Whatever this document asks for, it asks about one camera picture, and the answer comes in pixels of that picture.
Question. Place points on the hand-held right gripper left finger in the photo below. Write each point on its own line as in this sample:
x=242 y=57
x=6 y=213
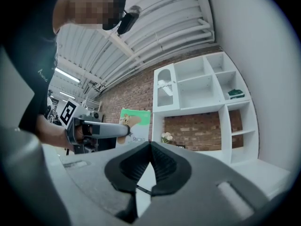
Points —
x=94 y=173

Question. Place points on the black head-worn camera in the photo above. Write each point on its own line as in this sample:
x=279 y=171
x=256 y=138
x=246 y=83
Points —
x=128 y=20

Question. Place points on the white open shelf unit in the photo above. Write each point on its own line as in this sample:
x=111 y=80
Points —
x=240 y=135

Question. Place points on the person's black shirt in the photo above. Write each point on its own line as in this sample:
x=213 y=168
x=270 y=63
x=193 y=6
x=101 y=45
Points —
x=28 y=55

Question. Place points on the white arched cabinet door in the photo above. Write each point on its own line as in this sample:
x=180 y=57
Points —
x=165 y=95

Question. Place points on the person's left hand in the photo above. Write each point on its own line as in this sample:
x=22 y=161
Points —
x=82 y=133

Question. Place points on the person's head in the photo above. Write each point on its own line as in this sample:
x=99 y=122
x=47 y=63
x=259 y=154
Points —
x=94 y=8

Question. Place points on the white flower bunch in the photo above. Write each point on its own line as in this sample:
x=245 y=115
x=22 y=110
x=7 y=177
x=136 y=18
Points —
x=167 y=136

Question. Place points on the green and white printed box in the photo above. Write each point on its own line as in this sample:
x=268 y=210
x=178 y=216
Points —
x=141 y=119

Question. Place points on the long ceiling light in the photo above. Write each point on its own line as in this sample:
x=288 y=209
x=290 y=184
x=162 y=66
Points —
x=68 y=76
x=67 y=94

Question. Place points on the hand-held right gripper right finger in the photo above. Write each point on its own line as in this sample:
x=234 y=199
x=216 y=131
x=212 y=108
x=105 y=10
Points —
x=207 y=185

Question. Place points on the white ceiling pipes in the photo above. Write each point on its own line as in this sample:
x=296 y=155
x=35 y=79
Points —
x=207 y=29

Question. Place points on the white metal rack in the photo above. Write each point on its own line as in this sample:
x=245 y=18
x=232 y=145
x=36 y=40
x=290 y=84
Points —
x=92 y=103

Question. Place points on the green folded item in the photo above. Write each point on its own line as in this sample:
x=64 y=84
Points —
x=235 y=94

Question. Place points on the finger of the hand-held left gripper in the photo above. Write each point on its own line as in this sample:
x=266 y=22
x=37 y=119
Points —
x=110 y=129

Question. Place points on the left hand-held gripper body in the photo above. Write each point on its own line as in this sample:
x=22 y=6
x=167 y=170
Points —
x=68 y=113

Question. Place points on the person's left forearm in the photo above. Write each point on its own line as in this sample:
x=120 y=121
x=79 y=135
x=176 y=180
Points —
x=50 y=132

